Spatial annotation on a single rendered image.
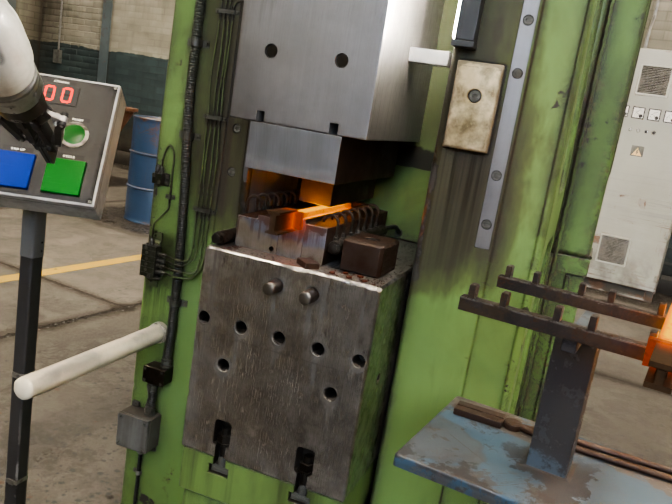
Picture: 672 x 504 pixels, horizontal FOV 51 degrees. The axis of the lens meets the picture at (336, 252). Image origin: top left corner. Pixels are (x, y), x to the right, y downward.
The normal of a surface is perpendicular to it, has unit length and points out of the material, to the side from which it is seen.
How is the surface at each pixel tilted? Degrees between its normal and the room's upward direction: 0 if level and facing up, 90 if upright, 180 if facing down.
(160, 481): 90
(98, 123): 60
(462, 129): 90
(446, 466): 0
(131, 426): 90
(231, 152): 90
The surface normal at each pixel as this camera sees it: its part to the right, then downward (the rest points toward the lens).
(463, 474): 0.15, -0.97
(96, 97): 0.14, -0.29
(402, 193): -0.35, 0.14
